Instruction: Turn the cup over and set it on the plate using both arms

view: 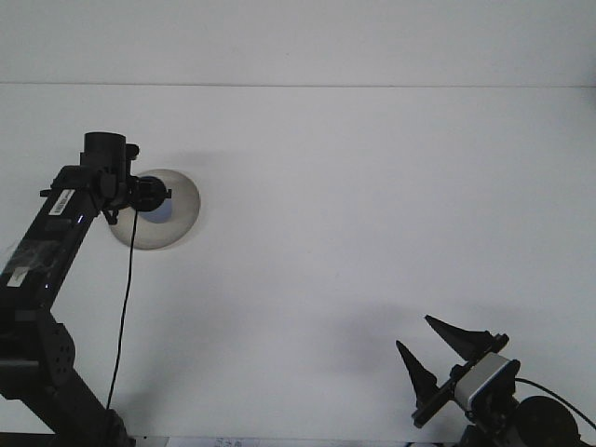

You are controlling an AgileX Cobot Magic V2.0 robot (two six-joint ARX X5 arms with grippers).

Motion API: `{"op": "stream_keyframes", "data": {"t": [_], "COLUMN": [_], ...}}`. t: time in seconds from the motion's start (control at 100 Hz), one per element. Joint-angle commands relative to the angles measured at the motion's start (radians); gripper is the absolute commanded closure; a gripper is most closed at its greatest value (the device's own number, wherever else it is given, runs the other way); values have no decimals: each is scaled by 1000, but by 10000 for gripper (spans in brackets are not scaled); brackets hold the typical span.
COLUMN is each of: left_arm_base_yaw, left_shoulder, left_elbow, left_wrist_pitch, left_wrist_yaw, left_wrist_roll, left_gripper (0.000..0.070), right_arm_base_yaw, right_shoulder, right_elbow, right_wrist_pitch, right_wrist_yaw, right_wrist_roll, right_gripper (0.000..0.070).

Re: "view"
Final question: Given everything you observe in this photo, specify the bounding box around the pale blue cup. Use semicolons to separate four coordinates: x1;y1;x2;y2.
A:
139;197;175;224

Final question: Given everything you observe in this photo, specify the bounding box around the pale round plate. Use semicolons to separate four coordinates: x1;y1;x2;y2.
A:
110;168;201;252

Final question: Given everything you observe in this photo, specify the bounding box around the black stand edge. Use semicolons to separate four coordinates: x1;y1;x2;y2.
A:
0;433;52;447

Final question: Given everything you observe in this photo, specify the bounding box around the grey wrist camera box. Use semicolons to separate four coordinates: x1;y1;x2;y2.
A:
452;352;522;407

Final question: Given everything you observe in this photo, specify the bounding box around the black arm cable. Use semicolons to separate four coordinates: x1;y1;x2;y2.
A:
105;207;140;411
514;377;596;432

